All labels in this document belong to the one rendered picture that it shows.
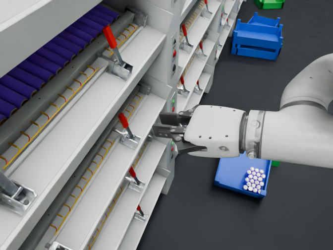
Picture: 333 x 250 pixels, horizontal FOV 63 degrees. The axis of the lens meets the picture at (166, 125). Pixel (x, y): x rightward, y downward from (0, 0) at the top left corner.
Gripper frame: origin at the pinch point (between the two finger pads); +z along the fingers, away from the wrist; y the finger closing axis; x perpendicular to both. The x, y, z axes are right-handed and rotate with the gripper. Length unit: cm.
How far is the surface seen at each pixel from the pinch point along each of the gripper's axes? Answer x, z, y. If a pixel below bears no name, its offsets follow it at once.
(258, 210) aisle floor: -67, -16, 24
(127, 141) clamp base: -5.3, 10.5, -1.1
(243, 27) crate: -50, 11, 155
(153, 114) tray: -7.6, 9.4, 10.8
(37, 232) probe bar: -2.2, 13.9, -25.8
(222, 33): -44, 20, 133
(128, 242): -44.5, 19.4, -9.1
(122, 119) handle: 0.9, 9.7, -0.6
